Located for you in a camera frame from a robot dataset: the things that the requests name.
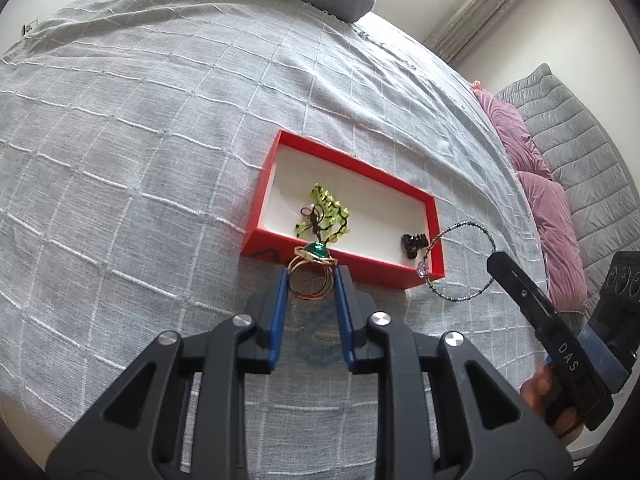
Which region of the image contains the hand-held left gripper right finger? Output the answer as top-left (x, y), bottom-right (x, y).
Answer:
top-left (332, 265), bottom-right (573, 480)

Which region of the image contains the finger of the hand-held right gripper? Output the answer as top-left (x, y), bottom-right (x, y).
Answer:
top-left (486, 251), bottom-right (557, 335)

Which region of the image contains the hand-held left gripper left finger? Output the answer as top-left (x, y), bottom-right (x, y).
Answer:
top-left (45, 266), bottom-right (291, 480)

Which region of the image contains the red jewelry box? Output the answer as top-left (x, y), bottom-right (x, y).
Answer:
top-left (240, 130), bottom-right (446, 291)

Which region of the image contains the gold ring with green gem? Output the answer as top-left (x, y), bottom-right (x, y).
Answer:
top-left (287, 241), bottom-right (338, 302)

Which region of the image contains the thin multicolour beaded bracelet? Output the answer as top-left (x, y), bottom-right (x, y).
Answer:
top-left (417, 220), bottom-right (498, 303)

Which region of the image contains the person's right hand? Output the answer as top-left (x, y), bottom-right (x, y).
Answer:
top-left (519, 364), bottom-right (581, 444)

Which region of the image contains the pink velvet pillow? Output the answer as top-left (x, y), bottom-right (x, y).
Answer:
top-left (515, 170), bottom-right (588, 313)

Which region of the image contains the black hair claw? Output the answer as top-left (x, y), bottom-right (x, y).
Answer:
top-left (400, 233), bottom-right (427, 260)

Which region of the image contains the grey quilted blanket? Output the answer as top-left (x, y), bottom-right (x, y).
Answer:
top-left (495, 63), bottom-right (640, 311)

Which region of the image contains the pink cloth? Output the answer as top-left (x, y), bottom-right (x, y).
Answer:
top-left (472, 80), bottom-right (553, 181)

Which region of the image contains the grey checked bedspread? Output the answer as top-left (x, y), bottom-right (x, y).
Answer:
top-left (0, 0), bottom-right (551, 480)

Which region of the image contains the beige curtain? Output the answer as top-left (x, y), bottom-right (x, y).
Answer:
top-left (425, 0), bottom-right (543, 61)

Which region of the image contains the green beaded bracelet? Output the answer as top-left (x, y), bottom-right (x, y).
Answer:
top-left (294, 185), bottom-right (352, 243)

